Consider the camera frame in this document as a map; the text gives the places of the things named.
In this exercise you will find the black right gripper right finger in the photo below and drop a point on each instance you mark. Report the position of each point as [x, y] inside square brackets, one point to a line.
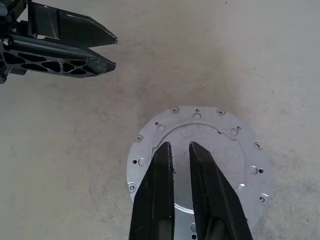
[212, 195]

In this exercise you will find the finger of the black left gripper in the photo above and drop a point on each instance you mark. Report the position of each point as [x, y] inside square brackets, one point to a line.
[97, 66]

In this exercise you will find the round hinged motor housing lid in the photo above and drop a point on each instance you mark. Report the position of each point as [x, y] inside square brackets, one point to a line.
[212, 140]

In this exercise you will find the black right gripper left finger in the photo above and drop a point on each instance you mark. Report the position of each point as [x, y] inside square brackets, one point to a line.
[155, 195]

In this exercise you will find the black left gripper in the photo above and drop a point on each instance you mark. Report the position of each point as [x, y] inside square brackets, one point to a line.
[12, 12]

